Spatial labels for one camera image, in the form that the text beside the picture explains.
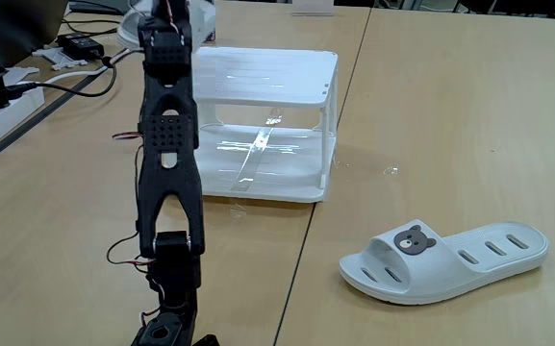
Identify white power strip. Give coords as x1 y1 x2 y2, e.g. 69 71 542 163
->
0 86 46 163

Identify dark chair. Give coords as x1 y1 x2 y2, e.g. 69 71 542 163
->
452 0 555 16

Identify black power cable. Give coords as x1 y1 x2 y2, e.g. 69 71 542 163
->
14 55 118 99

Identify white cable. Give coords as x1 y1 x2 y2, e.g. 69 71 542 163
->
40 46 143 84

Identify white printed plastic parts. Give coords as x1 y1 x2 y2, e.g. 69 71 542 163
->
31 45 89 72

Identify black flat device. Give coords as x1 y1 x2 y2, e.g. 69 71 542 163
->
67 0 134 15

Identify white two-tier plastic box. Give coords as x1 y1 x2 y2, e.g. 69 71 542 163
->
192 46 341 204

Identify black power adapter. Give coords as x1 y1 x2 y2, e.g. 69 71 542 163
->
57 32 106 62

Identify thin black cable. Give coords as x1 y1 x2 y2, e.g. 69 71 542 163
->
63 17 119 37

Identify dark laptop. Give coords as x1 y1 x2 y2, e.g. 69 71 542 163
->
0 0 70 68

